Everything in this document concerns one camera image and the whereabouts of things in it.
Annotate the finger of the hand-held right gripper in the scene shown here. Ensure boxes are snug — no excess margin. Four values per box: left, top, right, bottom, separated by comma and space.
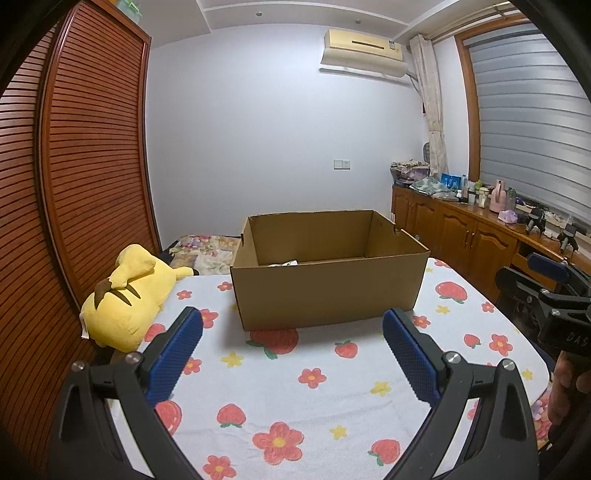
527, 252, 591, 302
495, 266, 591, 325

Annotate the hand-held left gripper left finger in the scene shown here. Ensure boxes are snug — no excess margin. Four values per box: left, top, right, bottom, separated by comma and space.
54, 306, 206, 480

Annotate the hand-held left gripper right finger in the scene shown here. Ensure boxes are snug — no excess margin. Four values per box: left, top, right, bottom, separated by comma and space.
382, 308, 541, 480

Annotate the cardboard box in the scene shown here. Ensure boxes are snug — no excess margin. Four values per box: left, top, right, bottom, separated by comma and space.
230, 210, 431, 332

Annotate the person's right hand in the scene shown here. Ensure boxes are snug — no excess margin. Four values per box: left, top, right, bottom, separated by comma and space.
547, 350, 591, 428

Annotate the black mini tripod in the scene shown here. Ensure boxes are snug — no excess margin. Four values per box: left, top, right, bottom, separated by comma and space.
558, 217, 578, 252
526, 208, 548, 236

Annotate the yellow plush toy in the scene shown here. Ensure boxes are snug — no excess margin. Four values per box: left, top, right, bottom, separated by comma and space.
79, 244, 195, 349

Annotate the wooden sideboard cabinet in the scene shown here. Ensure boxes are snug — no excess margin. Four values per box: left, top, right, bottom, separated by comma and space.
392, 185, 591, 324

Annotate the pink thermos jug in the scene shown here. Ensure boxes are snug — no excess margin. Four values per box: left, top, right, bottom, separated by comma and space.
489, 179, 508, 213

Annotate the floral bedsheet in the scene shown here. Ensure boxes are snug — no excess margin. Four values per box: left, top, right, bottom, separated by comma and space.
159, 234, 552, 450

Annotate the grey window blind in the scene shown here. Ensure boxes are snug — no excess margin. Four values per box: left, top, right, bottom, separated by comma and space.
462, 32, 591, 222

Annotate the pale tied curtain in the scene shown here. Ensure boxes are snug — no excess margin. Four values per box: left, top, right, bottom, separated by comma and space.
409, 34, 448, 178

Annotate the brown slatted wooden wardrobe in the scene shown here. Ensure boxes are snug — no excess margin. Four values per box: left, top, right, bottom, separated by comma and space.
0, 0, 162, 398

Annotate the wall air conditioner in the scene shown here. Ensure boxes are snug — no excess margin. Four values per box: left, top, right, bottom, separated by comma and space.
320, 28, 407, 79

